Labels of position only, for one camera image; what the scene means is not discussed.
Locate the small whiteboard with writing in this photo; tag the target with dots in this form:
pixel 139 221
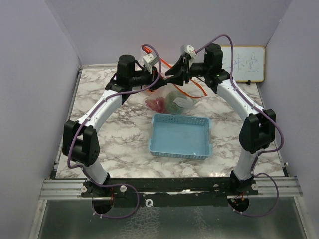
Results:
pixel 249 63

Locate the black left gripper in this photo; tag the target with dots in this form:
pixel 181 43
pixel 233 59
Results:
pixel 153 77

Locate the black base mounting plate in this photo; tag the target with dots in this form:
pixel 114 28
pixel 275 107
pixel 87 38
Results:
pixel 169 192

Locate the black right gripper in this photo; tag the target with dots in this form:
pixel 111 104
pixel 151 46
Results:
pixel 183 70

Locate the aluminium front rail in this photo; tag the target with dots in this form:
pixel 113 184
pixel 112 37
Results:
pixel 71 189

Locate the blue perforated plastic basket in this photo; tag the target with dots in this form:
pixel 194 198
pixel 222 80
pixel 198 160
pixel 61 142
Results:
pixel 180 136

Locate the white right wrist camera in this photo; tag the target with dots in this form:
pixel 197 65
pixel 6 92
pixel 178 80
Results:
pixel 188 52

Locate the green netted melon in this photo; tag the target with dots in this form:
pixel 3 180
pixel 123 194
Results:
pixel 177 102

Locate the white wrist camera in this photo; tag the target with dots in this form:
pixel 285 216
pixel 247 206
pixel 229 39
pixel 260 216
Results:
pixel 149 61
pixel 188 52

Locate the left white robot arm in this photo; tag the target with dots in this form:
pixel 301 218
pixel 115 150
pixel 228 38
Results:
pixel 80 138

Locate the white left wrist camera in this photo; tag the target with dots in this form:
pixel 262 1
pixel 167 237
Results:
pixel 149 61

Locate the red grape bunch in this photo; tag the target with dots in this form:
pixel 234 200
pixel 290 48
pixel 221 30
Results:
pixel 156 104

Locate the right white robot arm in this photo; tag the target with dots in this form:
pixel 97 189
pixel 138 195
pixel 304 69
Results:
pixel 258 130

